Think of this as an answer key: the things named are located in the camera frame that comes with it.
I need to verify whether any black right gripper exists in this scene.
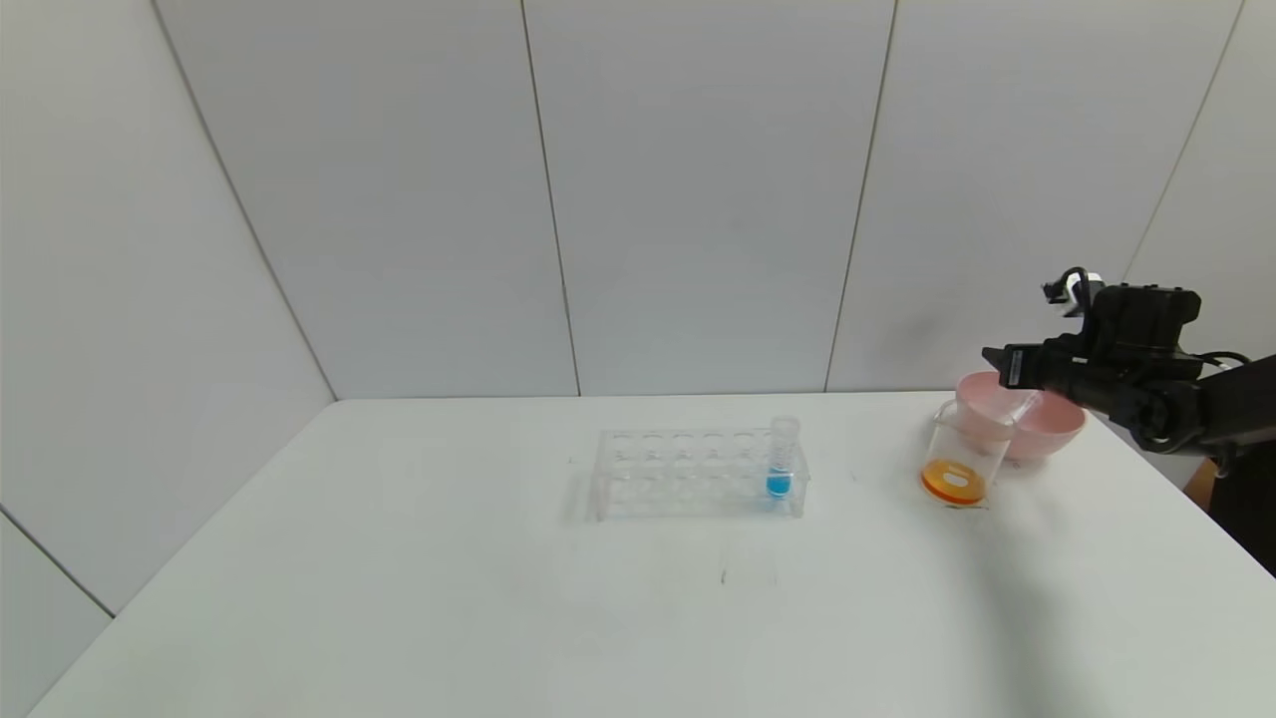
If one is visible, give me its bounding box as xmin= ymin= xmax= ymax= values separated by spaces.
xmin=981 ymin=336 xmax=1089 ymax=404

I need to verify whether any test tube with red pigment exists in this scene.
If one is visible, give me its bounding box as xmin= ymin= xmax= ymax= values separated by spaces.
xmin=989 ymin=391 xmax=1044 ymax=438

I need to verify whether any clear glass beaker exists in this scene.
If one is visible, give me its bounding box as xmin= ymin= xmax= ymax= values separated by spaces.
xmin=917 ymin=400 xmax=1017 ymax=512

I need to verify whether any test tube with blue pigment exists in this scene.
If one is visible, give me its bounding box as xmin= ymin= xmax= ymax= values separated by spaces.
xmin=767 ymin=416 xmax=801 ymax=502

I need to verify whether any clear acrylic test tube rack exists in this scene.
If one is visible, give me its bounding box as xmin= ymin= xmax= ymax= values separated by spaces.
xmin=586 ymin=427 xmax=810 ymax=524

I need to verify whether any pink bowl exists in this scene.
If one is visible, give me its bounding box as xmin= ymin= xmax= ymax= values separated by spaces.
xmin=954 ymin=371 xmax=1088 ymax=465

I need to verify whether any dark background object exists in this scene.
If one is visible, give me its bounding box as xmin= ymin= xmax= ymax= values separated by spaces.
xmin=1204 ymin=454 xmax=1276 ymax=581

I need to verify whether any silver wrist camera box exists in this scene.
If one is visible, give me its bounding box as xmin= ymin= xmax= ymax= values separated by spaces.
xmin=1042 ymin=274 xmax=1106 ymax=312

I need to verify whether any black camera cable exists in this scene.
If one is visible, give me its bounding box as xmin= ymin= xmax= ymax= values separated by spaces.
xmin=1057 ymin=265 xmax=1096 ymax=320

